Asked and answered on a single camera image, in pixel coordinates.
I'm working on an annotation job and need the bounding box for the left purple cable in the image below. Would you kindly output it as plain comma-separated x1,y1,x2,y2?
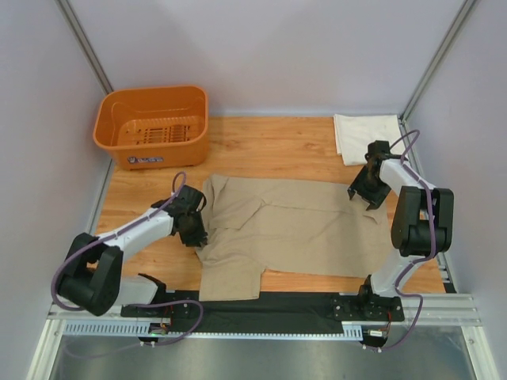
51,171,205,349

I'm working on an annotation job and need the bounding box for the folded white t shirt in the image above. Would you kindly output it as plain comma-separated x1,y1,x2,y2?
334,114,401,166

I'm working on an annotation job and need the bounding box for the aluminium frame post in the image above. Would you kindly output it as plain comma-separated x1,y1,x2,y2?
399,0,480,125
55,0,114,94

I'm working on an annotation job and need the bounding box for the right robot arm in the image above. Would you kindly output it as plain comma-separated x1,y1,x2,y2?
347,140,454,320

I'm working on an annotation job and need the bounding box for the slotted aluminium cable duct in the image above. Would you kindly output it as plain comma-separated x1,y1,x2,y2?
63,322,364,341

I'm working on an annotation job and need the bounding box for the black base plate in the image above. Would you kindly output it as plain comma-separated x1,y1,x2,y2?
120,290,406,334

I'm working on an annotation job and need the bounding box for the left aluminium frame post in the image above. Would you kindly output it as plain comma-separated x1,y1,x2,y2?
55,0,114,94

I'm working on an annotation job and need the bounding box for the orange plastic basket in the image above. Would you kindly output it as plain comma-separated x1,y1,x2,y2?
93,85,209,170

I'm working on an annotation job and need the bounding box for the beige t shirt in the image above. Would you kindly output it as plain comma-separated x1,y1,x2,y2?
197,174,391,302

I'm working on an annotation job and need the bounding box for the right aluminium frame post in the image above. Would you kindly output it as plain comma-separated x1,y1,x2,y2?
399,0,480,125

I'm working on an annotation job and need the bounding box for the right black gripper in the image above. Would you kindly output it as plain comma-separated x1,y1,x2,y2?
347,166,391,211

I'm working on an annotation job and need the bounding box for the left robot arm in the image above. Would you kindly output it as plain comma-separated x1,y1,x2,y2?
50,184,208,317

